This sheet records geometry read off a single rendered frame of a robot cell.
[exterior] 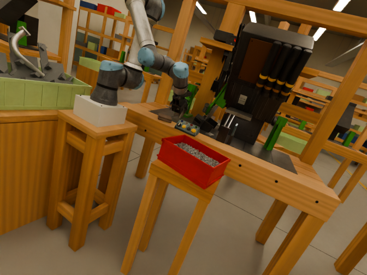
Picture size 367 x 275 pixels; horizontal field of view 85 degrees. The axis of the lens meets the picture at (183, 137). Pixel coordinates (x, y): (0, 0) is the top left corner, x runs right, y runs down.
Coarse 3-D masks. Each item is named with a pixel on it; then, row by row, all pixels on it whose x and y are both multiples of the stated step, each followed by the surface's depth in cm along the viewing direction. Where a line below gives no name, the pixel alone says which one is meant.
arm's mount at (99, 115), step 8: (80, 96) 110; (88, 96) 116; (80, 104) 109; (88, 104) 107; (96, 104) 105; (80, 112) 110; (88, 112) 108; (96, 112) 105; (104, 112) 106; (112, 112) 111; (120, 112) 117; (88, 120) 108; (96, 120) 106; (104, 120) 109; (112, 120) 114; (120, 120) 120
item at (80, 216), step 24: (72, 144) 114; (96, 144) 104; (120, 144) 124; (96, 168) 112; (120, 168) 132; (72, 192) 142; (96, 192) 150; (48, 216) 136; (72, 216) 125; (96, 216) 134; (72, 240) 127
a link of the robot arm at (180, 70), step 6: (174, 66) 95; (180, 66) 95; (186, 66) 95; (174, 72) 96; (180, 72) 94; (186, 72) 95; (174, 78) 98; (180, 78) 96; (186, 78) 98; (174, 84) 101; (180, 84) 99; (186, 84) 101
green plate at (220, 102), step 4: (224, 88) 138; (220, 92) 138; (224, 92) 138; (220, 96) 140; (216, 100) 142; (220, 100) 141; (224, 100) 140; (216, 104) 142; (220, 104) 141; (224, 104) 140
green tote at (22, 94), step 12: (0, 84) 99; (12, 84) 103; (24, 84) 107; (36, 84) 111; (48, 84) 116; (60, 84) 121; (84, 84) 142; (0, 96) 101; (12, 96) 105; (24, 96) 109; (36, 96) 114; (48, 96) 119; (60, 96) 125; (72, 96) 131; (0, 108) 103; (12, 108) 107; (24, 108) 112; (36, 108) 117; (48, 108) 122; (60, 108) 128; (72, 108) 135
